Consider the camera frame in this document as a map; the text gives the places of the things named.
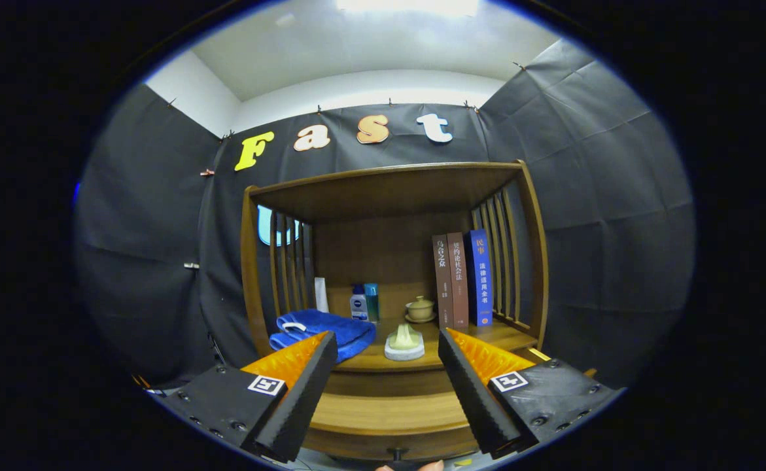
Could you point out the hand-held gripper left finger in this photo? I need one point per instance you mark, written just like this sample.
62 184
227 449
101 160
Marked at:
304 399

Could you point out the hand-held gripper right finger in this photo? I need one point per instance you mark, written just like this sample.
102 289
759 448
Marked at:
474 399

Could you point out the wooden drawer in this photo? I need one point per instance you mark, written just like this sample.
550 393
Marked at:
389 412

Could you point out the pale green packaged item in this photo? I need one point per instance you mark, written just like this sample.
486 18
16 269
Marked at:
404 340

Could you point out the wooden countertop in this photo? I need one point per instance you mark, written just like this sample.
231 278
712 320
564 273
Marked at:
497 335

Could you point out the black drawer knob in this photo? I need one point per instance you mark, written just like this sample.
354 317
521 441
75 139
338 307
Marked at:
396 454

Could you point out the wooden cabinet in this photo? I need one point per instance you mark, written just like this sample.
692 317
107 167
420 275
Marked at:
382 248

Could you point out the blue folded towel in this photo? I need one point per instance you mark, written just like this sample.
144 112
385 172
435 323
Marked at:
337 327

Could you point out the beige saucer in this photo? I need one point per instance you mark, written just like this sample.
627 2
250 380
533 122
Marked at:
420 320

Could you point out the white card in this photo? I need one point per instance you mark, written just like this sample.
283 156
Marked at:
321 294

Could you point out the white and blue lotion bottle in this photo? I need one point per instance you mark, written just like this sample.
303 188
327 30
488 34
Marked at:
358 306

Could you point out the beige lidded teacup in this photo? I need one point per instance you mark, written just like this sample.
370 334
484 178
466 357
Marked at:
420 306

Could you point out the blue book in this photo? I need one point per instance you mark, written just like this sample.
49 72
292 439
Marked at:
481 281

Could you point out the reddish brown book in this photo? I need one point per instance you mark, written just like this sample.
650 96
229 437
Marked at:
459 281

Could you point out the teal bottle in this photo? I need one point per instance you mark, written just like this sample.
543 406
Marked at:
372 301

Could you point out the dark brown book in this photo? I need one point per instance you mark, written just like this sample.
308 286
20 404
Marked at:
443 281

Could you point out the black backdrop cloth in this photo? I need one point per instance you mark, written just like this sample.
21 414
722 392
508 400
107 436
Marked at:
160 229

